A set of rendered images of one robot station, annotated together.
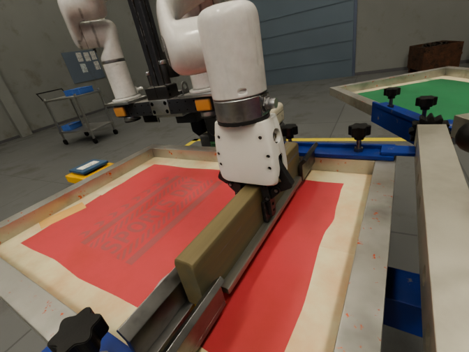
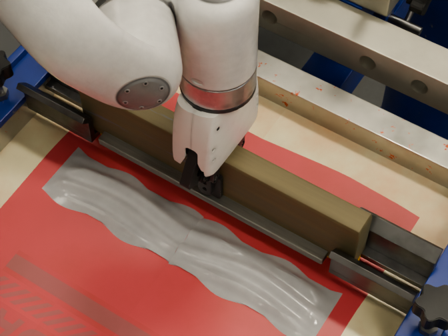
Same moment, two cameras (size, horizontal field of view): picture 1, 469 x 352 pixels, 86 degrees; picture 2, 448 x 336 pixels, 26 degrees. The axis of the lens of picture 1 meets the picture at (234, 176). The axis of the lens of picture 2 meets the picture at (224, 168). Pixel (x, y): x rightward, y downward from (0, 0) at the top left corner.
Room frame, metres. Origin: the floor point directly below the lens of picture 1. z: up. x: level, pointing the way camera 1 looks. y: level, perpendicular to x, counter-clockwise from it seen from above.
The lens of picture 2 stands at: (0.38, 0.57, 1.90)
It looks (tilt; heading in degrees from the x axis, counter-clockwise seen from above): 56 degrees down; 267
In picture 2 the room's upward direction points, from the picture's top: straight up
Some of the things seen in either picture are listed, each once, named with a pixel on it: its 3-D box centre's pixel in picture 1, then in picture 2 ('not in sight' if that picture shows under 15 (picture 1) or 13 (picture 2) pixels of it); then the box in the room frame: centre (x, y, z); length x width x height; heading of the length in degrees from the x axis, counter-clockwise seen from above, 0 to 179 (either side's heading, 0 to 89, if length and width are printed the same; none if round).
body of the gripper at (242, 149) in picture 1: (248, 146); (218, 109); (0.35, -0.03, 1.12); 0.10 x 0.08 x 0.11; 54
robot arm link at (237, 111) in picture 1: (246, 105); (221, 66); (0.35, -0.03, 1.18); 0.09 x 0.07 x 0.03; 54
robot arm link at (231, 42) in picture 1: (234, 51); (173, 19); (0.39, -0.03, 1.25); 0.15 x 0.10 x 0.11; 6
